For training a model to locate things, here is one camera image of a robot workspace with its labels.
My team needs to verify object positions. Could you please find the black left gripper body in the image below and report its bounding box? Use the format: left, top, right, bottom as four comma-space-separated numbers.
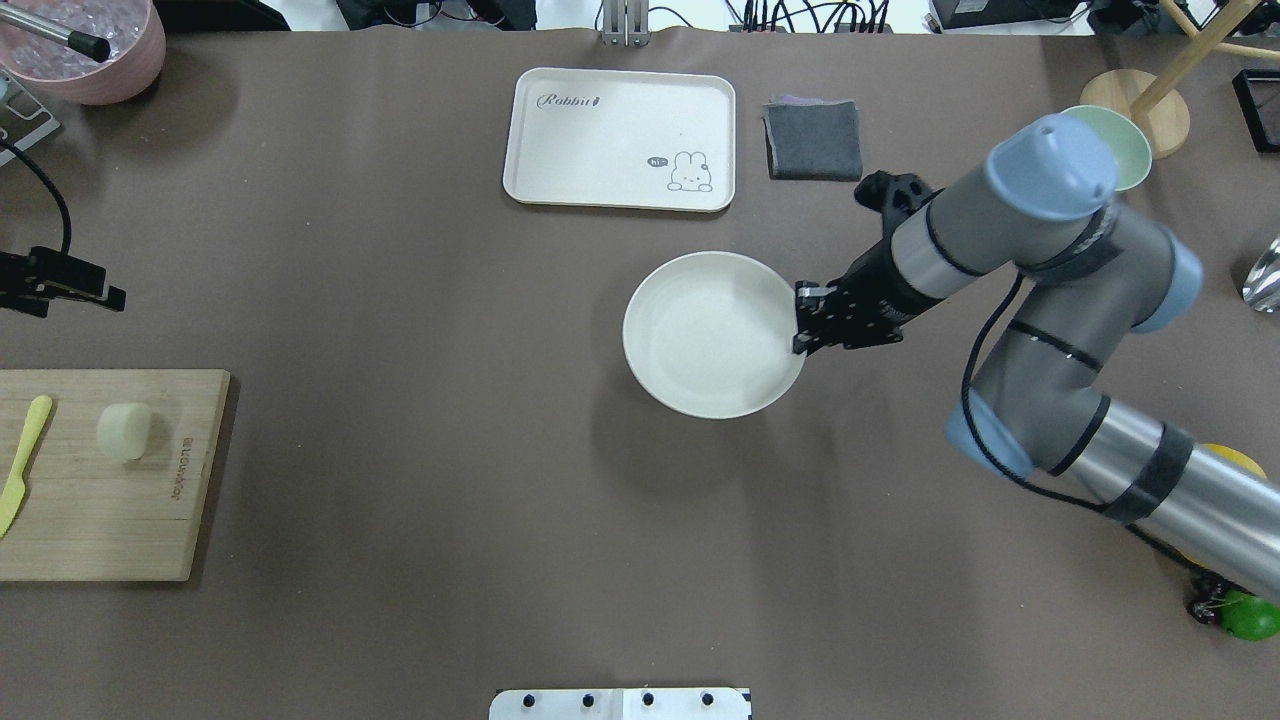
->
1, 246, 109, 318

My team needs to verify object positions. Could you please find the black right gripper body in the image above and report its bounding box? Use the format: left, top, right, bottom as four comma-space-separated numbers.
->
810, 170, 941, 354

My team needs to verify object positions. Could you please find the cream round plate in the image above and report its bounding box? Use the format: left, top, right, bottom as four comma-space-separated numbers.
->
621, 251, 805, 420

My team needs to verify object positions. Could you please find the pale white bun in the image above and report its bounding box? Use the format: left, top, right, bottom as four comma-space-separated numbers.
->
96, 402, 154, 462

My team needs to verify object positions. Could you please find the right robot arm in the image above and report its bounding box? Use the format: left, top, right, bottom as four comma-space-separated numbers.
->
794, 113, 1279, 601

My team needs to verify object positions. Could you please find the cream rabbit tray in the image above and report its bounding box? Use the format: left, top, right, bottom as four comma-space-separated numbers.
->
502, 67, 737, 213

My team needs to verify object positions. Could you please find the grey folded cloth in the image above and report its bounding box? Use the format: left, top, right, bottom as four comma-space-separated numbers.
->
763, 95, 863, 182

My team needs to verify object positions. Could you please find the white cup rack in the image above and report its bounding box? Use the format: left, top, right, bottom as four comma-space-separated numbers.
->
1, 70, 63, 151

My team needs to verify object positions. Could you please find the yellow plastic knife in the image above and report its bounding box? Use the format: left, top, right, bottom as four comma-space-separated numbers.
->
1, 395, 54, 539

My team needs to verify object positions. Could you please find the bamboo cutting board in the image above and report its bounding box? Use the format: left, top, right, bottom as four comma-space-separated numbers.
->
1, 369, 232, 582

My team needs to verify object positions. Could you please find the metal muddler with black tip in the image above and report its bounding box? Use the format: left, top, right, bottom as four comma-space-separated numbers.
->
1, 3, 111, 63

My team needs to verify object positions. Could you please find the pink bowl with ice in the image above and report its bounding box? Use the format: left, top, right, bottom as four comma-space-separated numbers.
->
1, 1, 166, 106

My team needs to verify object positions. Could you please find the mint green bowl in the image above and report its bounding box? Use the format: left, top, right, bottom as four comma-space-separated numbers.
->
1062, 104, 1155, 192

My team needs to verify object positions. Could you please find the wooden cup tree stand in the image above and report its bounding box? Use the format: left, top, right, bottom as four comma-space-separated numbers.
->
1079, 1, 1277, 159

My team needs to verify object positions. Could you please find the yellow lemon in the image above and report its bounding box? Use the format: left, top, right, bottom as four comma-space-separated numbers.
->
1203, 443, 1267, 480

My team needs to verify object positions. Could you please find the metal scoop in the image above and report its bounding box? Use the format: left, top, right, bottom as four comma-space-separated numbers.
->
1240, 236, 1280, 314

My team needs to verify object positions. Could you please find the green lime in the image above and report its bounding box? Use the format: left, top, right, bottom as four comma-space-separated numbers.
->
1219, 589, 1279, 642

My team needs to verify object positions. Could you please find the aluminium frame post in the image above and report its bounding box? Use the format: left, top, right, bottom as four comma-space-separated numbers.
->
599, 0, 652, 47

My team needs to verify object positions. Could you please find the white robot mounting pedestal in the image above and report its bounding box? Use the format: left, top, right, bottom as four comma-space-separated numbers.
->
488, 687, 753, 719

